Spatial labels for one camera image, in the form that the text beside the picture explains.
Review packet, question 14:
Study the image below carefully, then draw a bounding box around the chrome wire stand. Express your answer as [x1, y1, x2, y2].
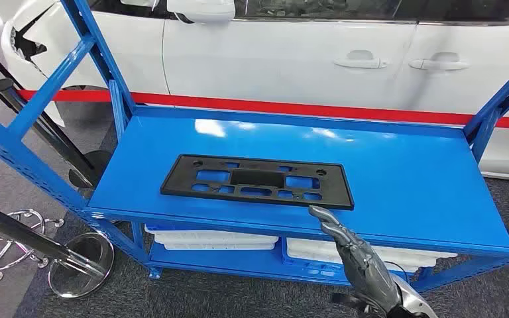
[0, 209, 65, 284]

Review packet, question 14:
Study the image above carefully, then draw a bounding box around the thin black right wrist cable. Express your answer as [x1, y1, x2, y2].
[384, 261, 410, 284]

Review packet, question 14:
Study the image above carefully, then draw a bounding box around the blue metal shelf rack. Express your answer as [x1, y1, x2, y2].
[0, 0, 509, 294]

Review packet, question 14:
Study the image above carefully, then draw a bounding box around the black plastic bracket part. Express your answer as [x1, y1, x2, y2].
[160, 153, 355, 211]

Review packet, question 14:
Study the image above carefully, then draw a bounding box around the black stanchion post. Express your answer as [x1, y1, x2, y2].
[0, 78, 115, 190]

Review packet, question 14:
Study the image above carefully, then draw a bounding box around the chrome stanchion post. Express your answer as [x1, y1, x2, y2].
[0, 197, 116, 300]

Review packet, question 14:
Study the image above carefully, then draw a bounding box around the white car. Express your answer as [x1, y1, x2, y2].
[0, 0, 509, 183]

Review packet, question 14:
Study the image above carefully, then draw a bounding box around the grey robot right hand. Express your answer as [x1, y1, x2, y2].
[308, 205, 404, 318]

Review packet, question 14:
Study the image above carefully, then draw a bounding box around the white plastic bin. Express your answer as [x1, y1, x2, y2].
[288, 253, 437, 270]
[286, 237, 458, 260]
[144, 225, 280, 245]
[163, 242, 277, 252]

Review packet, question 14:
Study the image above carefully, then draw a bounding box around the red barrier belt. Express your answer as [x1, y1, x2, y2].
[17, 89, 509, 131]

